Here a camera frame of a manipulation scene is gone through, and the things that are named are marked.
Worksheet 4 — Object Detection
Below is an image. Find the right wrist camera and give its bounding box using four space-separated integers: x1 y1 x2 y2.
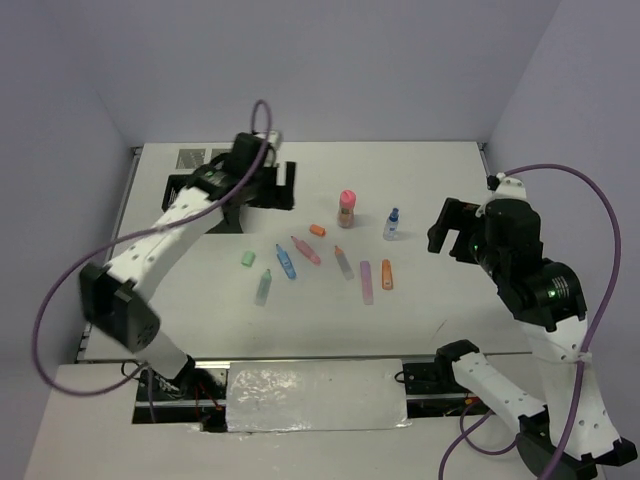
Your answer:
486 172 526 199

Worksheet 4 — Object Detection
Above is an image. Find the green marker cap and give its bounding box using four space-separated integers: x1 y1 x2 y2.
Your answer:
241 251 256 267

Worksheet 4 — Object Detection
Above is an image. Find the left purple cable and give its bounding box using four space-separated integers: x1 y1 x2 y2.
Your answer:
32 99 275 399

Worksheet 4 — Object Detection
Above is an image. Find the black slotted organizer box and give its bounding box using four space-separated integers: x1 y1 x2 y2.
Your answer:
163 172 246 235

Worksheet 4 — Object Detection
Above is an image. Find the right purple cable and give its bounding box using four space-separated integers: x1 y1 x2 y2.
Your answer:
438 163 623 480

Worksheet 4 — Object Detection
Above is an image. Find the purple highlighter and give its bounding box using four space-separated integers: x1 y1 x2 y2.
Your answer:
360 260 374 305

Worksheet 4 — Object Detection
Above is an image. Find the green highlighter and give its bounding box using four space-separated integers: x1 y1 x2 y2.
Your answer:
254 269 272 306

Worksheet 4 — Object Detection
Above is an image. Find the blue highlighter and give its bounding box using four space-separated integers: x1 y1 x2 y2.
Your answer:
276 244 297 280

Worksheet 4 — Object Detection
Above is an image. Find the blue cap spray bottle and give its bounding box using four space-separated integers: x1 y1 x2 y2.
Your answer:
383 208 399 241

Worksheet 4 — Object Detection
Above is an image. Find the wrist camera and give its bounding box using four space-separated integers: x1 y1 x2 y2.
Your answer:
486 172 526 199
254 130 284 151

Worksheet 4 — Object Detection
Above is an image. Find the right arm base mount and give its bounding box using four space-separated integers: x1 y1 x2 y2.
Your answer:
394 362 488 419

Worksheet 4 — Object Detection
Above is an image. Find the pink highlighter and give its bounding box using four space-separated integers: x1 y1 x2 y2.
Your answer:
291 236 321 266

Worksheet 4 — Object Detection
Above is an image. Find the purple cable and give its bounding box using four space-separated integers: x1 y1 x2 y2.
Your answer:
438 163 623 480
32 99 275 399

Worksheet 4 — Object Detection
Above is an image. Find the orange marker cap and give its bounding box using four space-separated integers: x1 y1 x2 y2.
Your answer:
309 224 326 237

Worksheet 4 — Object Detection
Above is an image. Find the grey mesh organizer box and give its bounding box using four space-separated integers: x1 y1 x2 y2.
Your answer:
175 148 229 170

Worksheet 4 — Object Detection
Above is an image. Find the orange tip grey highlighter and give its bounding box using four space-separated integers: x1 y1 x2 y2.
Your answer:
334 245 355 280

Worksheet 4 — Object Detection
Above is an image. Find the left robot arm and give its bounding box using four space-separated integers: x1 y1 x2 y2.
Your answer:
79 131 295 399

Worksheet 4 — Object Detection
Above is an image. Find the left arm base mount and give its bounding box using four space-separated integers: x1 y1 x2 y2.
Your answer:
131 368 229 433

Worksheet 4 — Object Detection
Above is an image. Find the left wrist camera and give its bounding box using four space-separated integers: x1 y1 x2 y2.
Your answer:
254 130 284 151

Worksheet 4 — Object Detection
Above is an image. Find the pink cap bottle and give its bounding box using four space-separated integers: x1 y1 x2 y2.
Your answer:
337 190 356 228

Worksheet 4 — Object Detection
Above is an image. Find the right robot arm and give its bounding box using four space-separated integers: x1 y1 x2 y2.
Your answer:
427 174 638 479

